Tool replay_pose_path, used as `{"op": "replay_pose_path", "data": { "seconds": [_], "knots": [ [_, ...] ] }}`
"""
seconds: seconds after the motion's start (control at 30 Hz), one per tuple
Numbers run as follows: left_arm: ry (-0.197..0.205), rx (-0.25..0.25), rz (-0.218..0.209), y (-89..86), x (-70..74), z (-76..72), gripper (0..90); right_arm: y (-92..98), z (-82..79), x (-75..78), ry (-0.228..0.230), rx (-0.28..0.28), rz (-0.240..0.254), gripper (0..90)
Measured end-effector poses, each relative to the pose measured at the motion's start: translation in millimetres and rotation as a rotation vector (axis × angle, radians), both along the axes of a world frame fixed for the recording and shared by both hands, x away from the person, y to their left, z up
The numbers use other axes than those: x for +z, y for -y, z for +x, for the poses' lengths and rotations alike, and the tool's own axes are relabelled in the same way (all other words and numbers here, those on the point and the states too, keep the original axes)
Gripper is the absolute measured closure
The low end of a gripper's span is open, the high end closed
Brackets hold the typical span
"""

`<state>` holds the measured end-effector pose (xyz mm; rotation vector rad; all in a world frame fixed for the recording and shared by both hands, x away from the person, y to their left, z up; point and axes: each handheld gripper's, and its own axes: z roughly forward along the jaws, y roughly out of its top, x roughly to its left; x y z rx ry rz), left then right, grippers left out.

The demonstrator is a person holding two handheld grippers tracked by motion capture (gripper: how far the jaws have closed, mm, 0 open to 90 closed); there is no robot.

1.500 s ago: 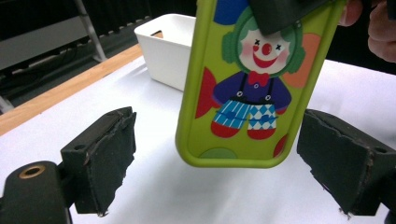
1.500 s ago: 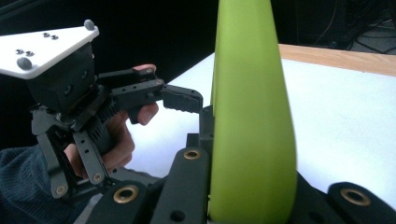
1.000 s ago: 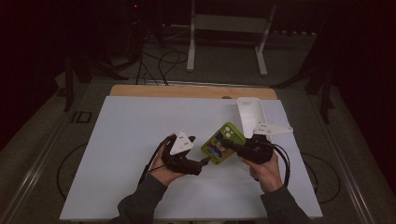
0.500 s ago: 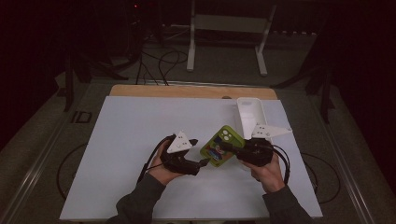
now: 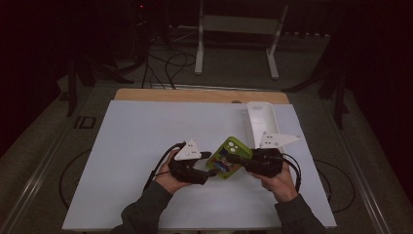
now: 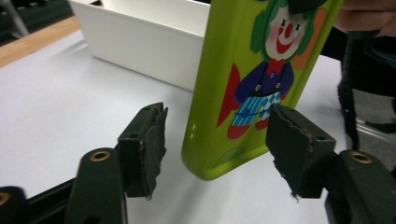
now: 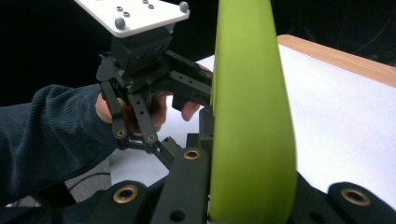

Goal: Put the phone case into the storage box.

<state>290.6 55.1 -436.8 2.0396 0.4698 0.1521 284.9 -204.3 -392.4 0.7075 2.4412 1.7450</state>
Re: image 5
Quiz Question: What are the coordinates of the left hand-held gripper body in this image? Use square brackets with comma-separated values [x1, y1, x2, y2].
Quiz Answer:
[167, 139, 211, 186]

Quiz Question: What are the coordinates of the person's right hand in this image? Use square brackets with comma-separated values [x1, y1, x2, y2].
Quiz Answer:
[250, 162, 299, 203]

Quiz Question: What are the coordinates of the green clown print phone case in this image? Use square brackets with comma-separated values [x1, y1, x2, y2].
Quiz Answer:
[205, 136, 253, 180]

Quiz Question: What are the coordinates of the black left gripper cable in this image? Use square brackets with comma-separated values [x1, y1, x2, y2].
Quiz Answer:
[142, 141, 188, 193]

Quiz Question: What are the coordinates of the black cable loop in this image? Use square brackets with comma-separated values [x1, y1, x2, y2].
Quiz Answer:
[57, 148, 93, 210]
[313, 158, 357, 215]

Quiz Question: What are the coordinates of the white metal stand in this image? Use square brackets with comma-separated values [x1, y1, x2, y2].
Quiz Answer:
[194, 0, 290, 81]

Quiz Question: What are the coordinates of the thin black cable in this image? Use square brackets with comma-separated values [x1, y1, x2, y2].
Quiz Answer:
[165, 52, 198, 91]
[140, 53, 168, 90]

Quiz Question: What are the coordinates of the black tripod stand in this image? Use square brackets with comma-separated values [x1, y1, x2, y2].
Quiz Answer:
[282, 19, 351, 130]
[57, 48, 134, 118]

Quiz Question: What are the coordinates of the white plastic storage box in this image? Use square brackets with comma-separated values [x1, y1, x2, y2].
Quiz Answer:
[244, 100, 286, 154]

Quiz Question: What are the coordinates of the metal floor rail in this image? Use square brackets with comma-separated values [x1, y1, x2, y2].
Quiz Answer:
[320, 97, 394, 234]
[0, 127, 72, 234]

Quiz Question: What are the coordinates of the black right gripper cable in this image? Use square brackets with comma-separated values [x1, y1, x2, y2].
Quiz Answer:
[282, 152, 303, 195]

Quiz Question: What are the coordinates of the white table mat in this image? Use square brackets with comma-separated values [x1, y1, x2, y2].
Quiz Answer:
[61, 99, 338, 230]

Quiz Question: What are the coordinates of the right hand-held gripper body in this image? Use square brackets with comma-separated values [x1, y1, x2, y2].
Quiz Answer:
[243, 131, 303, 178]

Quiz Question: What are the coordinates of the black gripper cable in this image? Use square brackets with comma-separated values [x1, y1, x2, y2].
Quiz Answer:
[142, 141, 188, 193]
[282, 152, 303, 195]

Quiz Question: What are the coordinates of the person's left hand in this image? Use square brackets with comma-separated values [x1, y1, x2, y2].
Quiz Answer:
[155, 149, 193, 195]

